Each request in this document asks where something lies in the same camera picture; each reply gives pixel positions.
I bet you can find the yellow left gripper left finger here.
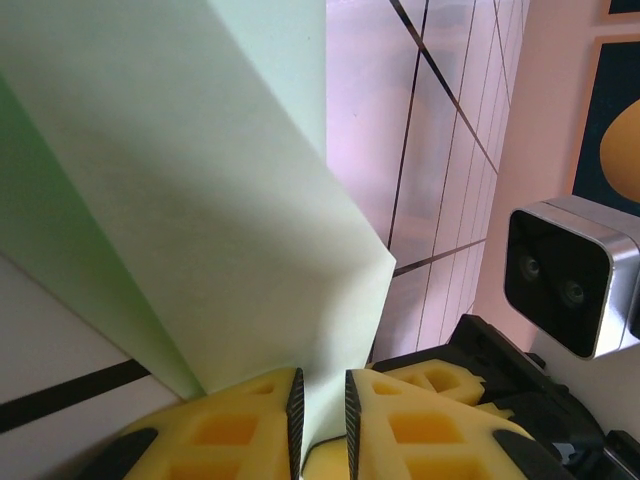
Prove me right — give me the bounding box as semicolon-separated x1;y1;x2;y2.
107;367;306;480

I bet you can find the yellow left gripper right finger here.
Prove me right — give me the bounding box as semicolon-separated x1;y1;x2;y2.
343;368;551;480

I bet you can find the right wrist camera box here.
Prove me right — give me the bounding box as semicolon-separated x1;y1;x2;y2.
502;194;640;362

